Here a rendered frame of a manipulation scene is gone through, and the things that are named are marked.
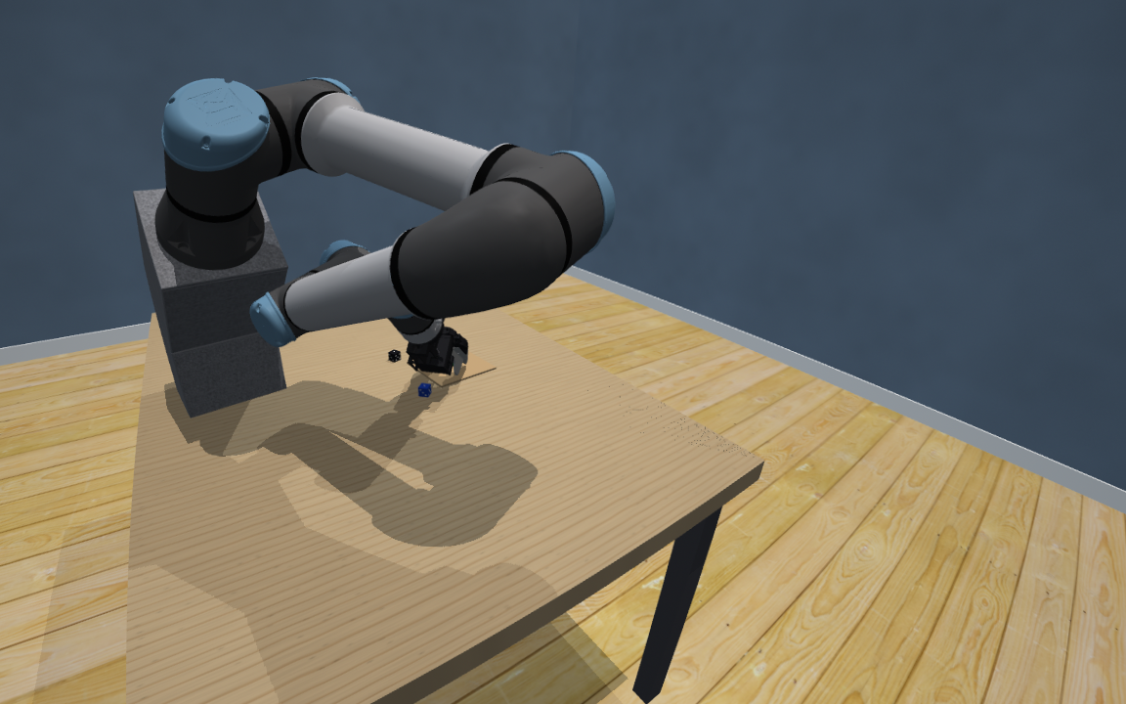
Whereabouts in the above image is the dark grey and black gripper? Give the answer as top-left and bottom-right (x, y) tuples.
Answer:
(406, 323), (468, 375)

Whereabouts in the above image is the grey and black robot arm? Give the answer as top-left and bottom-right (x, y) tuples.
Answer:
(154, 77), (615, 347)

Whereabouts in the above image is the tan square mat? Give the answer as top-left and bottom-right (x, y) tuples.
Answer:
(418, 351), (497, 387)

